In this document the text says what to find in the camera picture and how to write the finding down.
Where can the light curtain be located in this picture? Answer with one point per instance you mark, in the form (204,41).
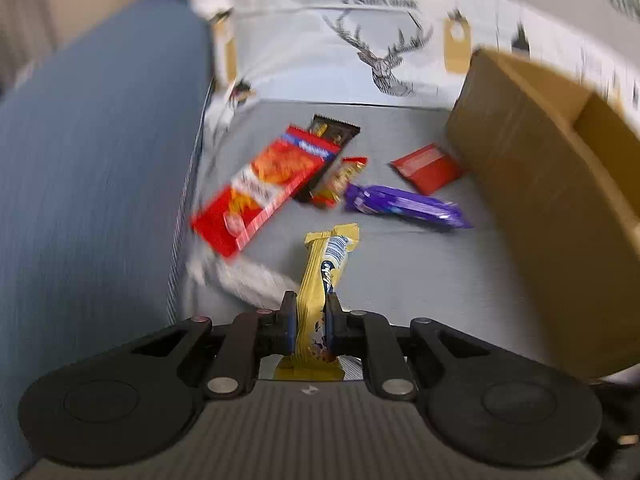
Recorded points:
(20,20)

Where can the black snack packet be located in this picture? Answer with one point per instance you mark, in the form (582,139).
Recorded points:
(332,132)

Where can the blue fabric cushion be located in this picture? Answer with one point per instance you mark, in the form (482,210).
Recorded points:
(90,160)

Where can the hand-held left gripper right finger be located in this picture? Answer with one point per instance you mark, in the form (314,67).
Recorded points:
(331,325)

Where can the deer print bed sheet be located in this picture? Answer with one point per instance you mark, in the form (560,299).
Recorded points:
(350,60)

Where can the square red snack packet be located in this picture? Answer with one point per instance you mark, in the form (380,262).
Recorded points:
(425,167)

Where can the white snack packet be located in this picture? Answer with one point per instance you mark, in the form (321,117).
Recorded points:
(240,280)

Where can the small red gold candy bar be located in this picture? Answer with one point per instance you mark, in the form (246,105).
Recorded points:
(340,180)

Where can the brown cardboard box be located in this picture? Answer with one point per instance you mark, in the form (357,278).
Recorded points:
(525,185)

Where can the yellow snack bar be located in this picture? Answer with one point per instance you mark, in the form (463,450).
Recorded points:
(325,260)

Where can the large red snack packet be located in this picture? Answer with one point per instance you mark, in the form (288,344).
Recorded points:
(260,185)

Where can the purple snack packet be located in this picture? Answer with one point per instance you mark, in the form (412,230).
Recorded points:
(405,205)

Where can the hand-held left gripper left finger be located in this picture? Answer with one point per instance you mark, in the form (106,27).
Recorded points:
(290,322)

